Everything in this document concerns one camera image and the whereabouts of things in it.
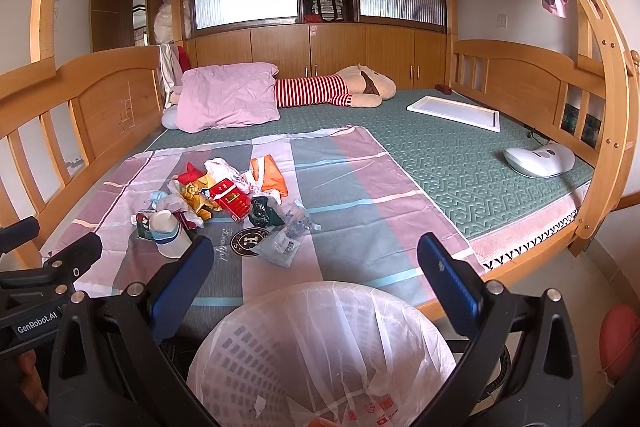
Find white paper cup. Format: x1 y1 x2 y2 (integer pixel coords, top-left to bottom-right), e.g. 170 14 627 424
148 210 192 259

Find dark green foil bag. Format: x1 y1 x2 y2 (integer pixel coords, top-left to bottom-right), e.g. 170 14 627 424
248 196 284 229

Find light blue face mask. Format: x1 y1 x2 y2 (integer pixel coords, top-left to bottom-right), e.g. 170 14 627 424
149 191 168 209

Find striped pink grey bedsheet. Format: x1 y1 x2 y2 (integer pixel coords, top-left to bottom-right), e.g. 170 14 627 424
54 127 472 310

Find wooden bunk bed frame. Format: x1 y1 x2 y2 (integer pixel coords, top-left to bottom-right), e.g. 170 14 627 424
0 0 640 323

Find wooden wall cabinets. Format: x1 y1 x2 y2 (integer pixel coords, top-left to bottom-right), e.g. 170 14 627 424
186 23 448 90

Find red paper scrap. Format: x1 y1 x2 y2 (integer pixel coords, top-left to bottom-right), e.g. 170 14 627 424
176 162 206 185

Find orange plastic package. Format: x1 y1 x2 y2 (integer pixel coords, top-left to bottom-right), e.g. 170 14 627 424
248 155 288 198

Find white mite vacuum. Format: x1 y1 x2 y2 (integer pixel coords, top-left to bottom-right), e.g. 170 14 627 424
502 143 576 179

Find clear trash bag liner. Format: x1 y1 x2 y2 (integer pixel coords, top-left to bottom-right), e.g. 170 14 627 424
186 281 458 427

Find striped plush doll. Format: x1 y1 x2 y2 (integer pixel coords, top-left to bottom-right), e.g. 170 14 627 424
274 64 397 108

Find red round object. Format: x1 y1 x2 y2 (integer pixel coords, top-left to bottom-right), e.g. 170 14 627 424
599 303 639 383

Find green patterned mattress mat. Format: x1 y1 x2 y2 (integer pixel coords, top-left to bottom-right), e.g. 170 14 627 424
149 90 593 239

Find white plastic bag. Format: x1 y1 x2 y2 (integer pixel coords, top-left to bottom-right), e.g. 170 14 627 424
204 158 260 197

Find person left hand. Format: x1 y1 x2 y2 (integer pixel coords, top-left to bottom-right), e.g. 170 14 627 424
17 350 48 413

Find white flat board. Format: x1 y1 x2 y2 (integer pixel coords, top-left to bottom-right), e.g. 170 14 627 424
407 95 500 133

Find yellow snack bag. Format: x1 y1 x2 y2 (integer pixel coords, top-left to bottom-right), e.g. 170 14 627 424
181 173 222 221

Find red snack box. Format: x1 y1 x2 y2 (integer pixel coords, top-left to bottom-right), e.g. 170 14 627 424
208 178 250 222

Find clear plastic wrapper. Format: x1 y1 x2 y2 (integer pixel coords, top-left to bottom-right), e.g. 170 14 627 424
250 199 321 269

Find pink pillow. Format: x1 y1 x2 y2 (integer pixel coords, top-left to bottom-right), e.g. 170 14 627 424
176 62 280 133

